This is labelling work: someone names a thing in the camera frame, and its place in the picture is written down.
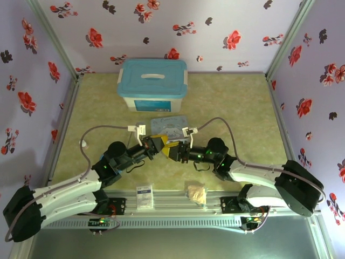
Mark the aluminium frame post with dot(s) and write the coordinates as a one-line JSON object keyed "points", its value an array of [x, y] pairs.
{"points": [[288, 43], [56, 43]]}

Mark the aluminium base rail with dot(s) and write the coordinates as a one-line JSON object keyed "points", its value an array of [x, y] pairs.
{"points": [[167, 201]]}

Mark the small white bottle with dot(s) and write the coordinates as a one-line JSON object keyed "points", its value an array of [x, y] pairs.
{"points": [[85, 143]]}

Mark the blue lidded plastic storage box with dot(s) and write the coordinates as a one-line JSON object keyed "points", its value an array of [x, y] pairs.
{"points": [[151, 86]]}

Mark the clear bag with beige contents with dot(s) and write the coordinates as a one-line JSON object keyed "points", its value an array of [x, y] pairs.
{"points": [[196, 193]]}

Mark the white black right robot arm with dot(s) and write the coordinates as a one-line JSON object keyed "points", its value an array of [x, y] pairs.
{"points": [[256, 172]]}

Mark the small white paper packet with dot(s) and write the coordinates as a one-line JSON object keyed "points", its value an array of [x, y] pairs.
{"points": [[144, 196]]}

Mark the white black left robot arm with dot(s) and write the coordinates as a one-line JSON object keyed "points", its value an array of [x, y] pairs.
{"points": [[67, 189]]}

